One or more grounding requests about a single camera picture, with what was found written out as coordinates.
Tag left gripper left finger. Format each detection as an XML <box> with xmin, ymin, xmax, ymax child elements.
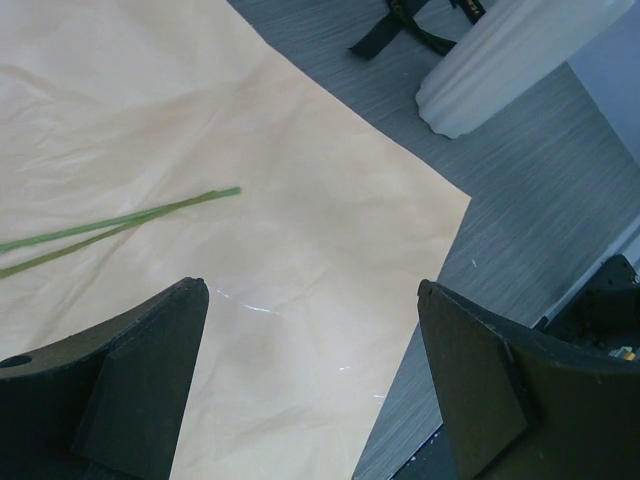
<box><xmin>1</xmin><ymin>278</ymin><xmax>209</xmax><ymax>479</ymax></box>

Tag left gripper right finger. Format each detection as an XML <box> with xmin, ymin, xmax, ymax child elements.
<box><xmin>418</xmin><ymin>280</ymin><xmax>639</xmax><ymax>479</ymax></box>

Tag pink artificial flower bouquet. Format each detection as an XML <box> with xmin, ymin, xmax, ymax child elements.
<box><xmin>1</xmin><ymin>186</ymin><xmax>242</xmax><ymax>279</ymax></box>

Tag green orange wrapping paper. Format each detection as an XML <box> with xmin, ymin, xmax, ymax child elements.
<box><xmin>1</xmin><ymin>1</ymin><xmax>469</xmax><ymax>479</ymax></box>

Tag black printed ribbon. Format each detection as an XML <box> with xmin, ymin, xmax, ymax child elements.
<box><xmin>349</xmin><ymin>0</ymin><xmax>456</xmax><ymax>60</ymax></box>

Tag white ribbed vase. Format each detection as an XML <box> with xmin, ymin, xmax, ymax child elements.
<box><xmin>415</xmin><ymin>0</ymin><xmax>634</xmax><ymax>139</ymax></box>

